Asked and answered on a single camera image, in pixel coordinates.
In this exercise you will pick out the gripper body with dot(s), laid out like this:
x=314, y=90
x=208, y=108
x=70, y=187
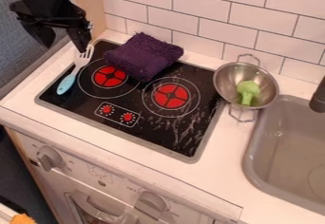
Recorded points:
x=55, y=14

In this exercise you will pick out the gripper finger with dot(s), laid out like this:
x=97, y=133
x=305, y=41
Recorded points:
x=42, y=33
x=81, y=39

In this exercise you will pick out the green toy broccoli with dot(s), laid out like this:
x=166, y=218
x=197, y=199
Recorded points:
x=248, y=90

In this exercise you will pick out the blue and white toy fork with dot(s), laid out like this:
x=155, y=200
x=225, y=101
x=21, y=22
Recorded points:
x=66, y=84

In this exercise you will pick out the purple cloth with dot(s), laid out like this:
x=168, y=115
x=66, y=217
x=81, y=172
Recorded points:
x=141, y=57

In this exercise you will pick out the toy stove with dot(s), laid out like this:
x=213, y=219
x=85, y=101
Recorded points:
x=160, y=123

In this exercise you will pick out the silver strainer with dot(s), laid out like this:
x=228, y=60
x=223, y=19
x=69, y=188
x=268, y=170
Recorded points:
x=228, y=79

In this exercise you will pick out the toy sink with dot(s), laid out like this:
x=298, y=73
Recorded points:
x=287, y=152

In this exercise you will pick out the tap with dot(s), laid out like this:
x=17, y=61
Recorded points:
x=318, y=99

